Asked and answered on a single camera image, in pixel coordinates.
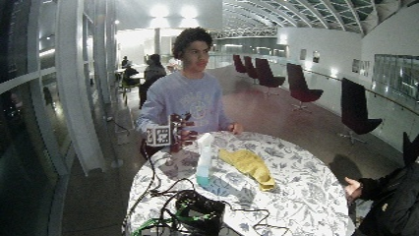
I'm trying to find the white marker cube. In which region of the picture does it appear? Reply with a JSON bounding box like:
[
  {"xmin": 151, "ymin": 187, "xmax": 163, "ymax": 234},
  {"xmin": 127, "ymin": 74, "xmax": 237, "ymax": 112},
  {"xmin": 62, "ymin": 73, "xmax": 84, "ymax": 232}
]
[{"xmin": 146, "ymin": 125, "xmax": 174, "ymax": 148}]

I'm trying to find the the person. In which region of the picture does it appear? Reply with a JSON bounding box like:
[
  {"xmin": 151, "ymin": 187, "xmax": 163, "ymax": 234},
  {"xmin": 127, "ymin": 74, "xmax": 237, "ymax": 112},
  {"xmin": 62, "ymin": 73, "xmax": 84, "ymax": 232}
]
[{"xmin": 135, "ymin": 27, "xmax": 245, "ymax": 159}]

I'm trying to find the clear spray bottle blue liquid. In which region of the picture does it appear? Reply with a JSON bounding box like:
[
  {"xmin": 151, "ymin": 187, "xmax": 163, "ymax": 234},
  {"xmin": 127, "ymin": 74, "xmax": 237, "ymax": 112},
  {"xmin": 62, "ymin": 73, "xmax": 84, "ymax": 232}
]
[{"xmin": 195, "ymin": 132, "xmax": 216, "ymax": 189}]

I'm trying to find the yellow cloth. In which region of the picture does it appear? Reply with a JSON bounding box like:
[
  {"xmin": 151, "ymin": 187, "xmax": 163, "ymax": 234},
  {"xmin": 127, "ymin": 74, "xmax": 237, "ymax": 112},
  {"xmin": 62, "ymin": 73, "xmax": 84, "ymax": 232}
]
[{"xmin": 217, "ymin": 148, "xmax": 279, "ymax": 193}]

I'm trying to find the floral white tablecloth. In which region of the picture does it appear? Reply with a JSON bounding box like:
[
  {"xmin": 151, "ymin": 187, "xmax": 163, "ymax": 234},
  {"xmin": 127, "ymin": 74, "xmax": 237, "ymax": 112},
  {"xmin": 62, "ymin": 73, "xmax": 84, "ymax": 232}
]
[{"xmin": 124, "ymin": 131, "xmax": 358, "ymax": 236}]

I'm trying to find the black electronics box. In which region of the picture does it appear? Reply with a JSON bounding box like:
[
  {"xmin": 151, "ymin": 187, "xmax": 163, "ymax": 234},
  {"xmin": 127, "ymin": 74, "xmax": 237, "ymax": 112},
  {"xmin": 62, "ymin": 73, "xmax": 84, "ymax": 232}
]
[{"xmin": 175, "ymin": 190, "xmax": 227, "ymax": 236}]

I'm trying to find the black glove cable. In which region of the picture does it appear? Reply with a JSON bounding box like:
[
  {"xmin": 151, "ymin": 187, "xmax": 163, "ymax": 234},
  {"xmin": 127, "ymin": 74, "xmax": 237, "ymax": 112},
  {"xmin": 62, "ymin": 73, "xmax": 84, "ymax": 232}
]
[{"xmin": 124, "ymin": 144, "xmax": 162, "ymax": 232}]

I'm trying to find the green cable bundle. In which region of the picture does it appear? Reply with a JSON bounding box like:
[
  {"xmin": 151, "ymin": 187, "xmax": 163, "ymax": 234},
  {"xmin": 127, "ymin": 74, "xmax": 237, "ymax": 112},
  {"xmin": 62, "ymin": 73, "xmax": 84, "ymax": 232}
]
[{"xmin": 130, "ymin": 209, "xmax": 217, "ymax": 236}]

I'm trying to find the thin black cable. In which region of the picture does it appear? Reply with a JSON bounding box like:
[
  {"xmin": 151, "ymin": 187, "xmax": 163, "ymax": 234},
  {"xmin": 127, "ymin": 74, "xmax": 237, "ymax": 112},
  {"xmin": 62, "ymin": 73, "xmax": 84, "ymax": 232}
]
[{"xmin": 224, "ymin": 200, "xmax": 293, "ymax": 236}]

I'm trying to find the large wall window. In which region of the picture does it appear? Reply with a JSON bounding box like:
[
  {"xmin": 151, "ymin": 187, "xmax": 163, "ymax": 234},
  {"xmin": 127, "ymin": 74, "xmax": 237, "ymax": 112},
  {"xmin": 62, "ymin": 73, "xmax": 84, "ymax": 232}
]
[{"xmin": 373, "ymin": 53, "xmax": 419, "ymax": 101}]

